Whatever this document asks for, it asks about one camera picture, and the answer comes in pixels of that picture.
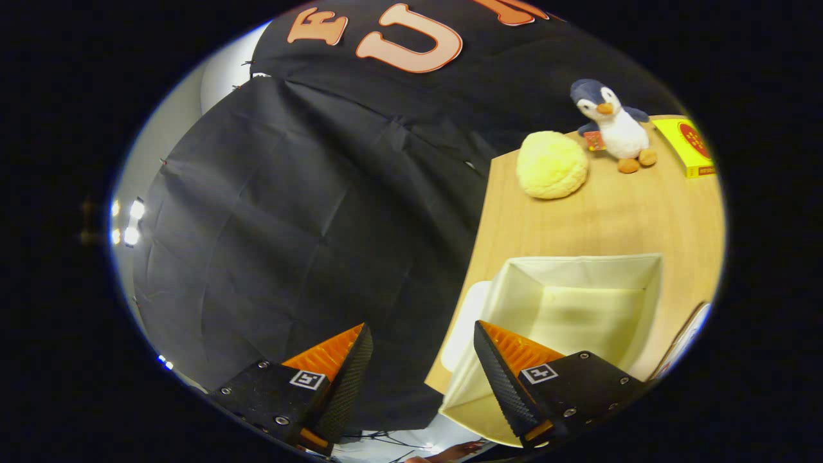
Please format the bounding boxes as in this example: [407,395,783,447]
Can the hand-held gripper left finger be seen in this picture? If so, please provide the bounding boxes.
[207,323,374,457]

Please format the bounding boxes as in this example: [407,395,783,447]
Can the white canvas shoe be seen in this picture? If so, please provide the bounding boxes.
[648,301,712,381]

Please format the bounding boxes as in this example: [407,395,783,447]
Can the cream fabric storage box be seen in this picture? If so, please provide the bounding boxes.
[439,253,664,448]

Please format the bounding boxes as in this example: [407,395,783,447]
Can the yellow round plush cushion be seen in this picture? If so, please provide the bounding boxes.
[516,131,589,200]

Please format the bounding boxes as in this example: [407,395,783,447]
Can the penguin plush toy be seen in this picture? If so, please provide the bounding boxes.
[570,78,658,174]

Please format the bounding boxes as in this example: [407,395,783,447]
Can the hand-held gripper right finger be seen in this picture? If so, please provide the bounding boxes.
[474,320,650,449]

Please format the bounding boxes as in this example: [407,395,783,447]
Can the yellow book with red circle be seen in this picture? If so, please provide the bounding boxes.
[653,117,716,179]

